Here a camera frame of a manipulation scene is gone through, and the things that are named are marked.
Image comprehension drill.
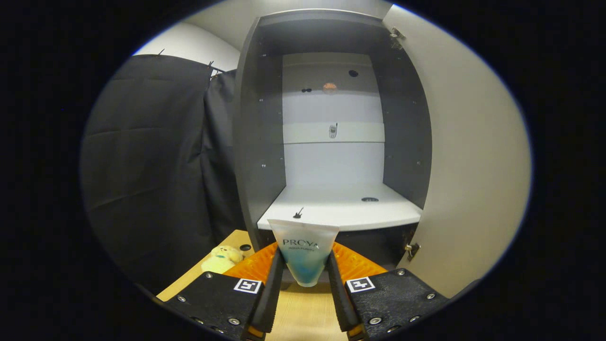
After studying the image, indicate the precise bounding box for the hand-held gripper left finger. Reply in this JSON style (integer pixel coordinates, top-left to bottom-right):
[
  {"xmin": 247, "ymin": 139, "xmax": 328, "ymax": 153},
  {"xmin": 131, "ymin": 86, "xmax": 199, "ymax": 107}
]
[{"xmin": 163, "ymin": 242, "xmax": 285, "ymax": 341}]

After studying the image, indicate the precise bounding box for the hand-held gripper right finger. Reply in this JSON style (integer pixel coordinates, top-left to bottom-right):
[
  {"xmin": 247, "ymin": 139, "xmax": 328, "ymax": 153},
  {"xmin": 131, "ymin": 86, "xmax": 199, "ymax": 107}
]
[{"xmin": 327, "ymin": 242, "xmax": 450, "ymax": 341}]

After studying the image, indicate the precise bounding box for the white cabinet shelf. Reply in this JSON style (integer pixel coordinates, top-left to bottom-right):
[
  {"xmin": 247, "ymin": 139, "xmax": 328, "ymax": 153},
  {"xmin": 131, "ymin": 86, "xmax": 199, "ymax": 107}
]
[{"xmin": 257, "ymin": 183, "xmax": 423, "ymax": 233}]

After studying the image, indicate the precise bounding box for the dark grey cabinet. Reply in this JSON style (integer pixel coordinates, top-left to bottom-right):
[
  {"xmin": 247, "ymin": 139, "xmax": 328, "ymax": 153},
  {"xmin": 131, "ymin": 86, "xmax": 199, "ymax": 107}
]
[{"xmin": 234, "ymin": 9, "xmax": 434, "ymax": 270}]

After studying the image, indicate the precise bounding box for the black backdrop cloth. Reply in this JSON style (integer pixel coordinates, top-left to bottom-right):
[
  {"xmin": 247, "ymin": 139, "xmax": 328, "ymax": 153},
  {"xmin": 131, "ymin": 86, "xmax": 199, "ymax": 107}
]
[{"xmin": 80, "ymin": 54, "xmax": 247, "ymax": 294}]

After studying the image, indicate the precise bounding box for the yellow plush toy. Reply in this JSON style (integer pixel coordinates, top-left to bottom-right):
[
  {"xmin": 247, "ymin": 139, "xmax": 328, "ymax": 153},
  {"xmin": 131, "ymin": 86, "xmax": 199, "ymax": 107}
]
[{"xmin": 201, "ymin": 245, "xmax": 244, "ymax": 274}]

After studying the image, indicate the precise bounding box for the white blue cosmetic tube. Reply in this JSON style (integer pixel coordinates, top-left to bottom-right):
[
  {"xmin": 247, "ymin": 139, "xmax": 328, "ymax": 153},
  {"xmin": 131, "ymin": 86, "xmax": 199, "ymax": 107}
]
[{"xmin": 267, "ymin": 219, "xmax": 340, "ymax": 288}]

